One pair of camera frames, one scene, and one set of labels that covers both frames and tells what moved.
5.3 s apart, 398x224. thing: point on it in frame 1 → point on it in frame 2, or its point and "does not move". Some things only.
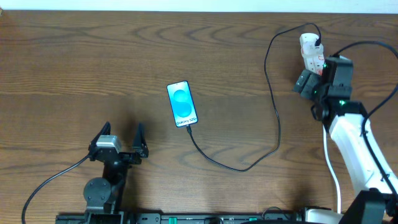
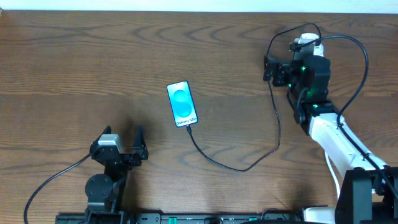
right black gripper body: [310, 89] → [283, 77]
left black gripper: [123, 156] does not move
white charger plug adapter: [308, 46] does not move
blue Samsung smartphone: [181, 103] does not move
